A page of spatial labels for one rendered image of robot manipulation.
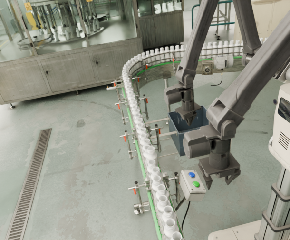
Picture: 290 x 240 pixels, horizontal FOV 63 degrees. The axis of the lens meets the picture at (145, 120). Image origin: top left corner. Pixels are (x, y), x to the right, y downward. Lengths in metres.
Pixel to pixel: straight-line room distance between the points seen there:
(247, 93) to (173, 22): 6.05
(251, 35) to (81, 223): 2.15
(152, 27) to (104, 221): 5.06
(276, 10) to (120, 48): 2.94
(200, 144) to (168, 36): 6.08
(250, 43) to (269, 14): 4.19
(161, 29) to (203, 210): 5.02
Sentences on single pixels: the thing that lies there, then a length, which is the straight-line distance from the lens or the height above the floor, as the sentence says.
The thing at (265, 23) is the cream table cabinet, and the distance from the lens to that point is 5.33.
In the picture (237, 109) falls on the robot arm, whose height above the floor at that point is 1.68.
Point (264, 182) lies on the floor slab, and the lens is 2.77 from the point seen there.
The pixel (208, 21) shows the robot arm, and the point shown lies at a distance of 1.01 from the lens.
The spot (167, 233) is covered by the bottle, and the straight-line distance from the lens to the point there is 1.02.
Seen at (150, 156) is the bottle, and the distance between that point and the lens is 1.25.
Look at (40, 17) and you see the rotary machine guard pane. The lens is 4.49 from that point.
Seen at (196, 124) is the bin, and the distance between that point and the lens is 2.12.
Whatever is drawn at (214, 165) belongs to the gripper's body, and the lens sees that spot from 0.71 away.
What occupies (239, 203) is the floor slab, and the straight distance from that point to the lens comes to 2.55.
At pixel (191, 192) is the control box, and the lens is 1.14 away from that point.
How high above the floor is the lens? 2.00
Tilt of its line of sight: 33 degrees down
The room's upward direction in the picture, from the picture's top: 9 degrees counter-clockwise
